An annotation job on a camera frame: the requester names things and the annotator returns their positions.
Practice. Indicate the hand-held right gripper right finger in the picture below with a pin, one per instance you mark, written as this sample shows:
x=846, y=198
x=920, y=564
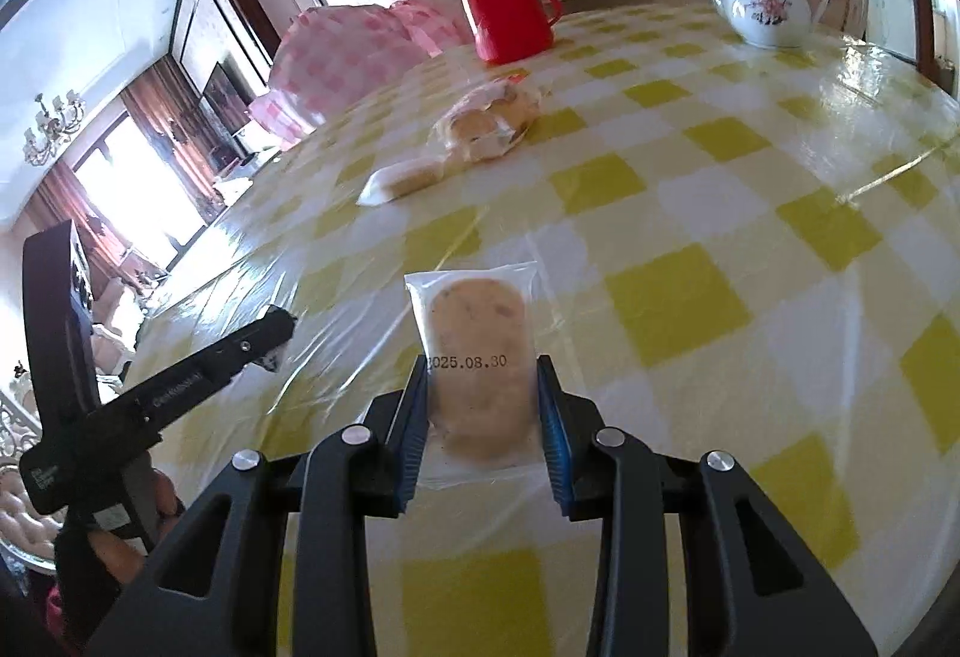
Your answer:
x=551, y=436

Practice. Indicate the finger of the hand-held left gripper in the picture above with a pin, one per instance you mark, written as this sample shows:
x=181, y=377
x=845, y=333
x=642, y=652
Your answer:
x=52, y=312
x=210, y=364

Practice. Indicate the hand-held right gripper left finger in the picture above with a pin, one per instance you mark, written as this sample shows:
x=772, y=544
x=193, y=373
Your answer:
x=412, y=436

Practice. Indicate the cookie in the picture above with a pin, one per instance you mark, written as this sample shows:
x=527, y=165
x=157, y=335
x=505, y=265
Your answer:
x=472, y=342

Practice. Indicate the person's left hand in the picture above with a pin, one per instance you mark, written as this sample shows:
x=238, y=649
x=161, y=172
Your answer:
x=112, y=556

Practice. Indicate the person's red clothing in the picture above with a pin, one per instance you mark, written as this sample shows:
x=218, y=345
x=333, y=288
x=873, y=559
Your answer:
x=60, y=612

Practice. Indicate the crystal chandelier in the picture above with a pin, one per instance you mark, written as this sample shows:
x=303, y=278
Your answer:
x=52, y=128

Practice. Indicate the brown curtain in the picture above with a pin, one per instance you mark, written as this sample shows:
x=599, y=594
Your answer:
x=161, y=102

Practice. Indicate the small cake in clear packet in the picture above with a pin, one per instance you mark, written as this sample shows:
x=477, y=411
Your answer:
x=405, y=178

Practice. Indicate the black television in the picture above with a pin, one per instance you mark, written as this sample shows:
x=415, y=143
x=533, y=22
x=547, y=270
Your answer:
x=225, y=94

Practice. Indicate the bun in clear bag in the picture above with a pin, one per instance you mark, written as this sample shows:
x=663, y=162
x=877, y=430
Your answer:
x=484, y=121

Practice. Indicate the pink checked cloth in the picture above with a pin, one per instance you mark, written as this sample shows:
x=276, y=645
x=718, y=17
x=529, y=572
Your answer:
x=337, y=49

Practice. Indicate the red thermos jug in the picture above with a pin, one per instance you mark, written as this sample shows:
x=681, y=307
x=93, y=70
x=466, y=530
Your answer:
x=502, y=4

